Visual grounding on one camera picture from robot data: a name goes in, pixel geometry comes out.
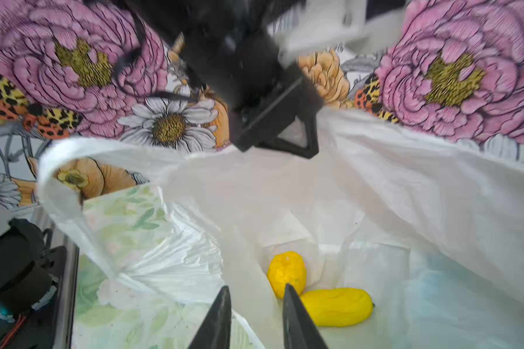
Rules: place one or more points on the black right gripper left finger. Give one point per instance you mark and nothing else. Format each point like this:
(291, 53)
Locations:
(215, 330)

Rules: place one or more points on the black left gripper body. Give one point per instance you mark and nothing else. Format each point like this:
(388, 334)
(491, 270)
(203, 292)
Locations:
(226, 44)

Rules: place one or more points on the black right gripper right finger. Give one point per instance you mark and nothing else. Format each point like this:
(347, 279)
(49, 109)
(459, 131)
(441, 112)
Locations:
(299, 329)

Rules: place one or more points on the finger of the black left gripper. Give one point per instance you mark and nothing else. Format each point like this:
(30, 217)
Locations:
(293, 98)

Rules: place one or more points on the yellow banana fruit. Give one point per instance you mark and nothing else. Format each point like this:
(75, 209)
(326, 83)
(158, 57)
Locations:
(343, 307)

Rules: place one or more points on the white translucent plastic bag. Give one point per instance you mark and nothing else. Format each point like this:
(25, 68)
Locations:
(432, 231)

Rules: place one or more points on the small yellow round fruit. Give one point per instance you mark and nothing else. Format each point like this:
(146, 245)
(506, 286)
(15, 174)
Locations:
(287, 268)

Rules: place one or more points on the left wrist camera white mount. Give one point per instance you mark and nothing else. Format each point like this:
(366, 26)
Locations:
(363, 26)

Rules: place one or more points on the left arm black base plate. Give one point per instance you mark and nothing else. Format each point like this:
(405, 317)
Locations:
(30, 312)

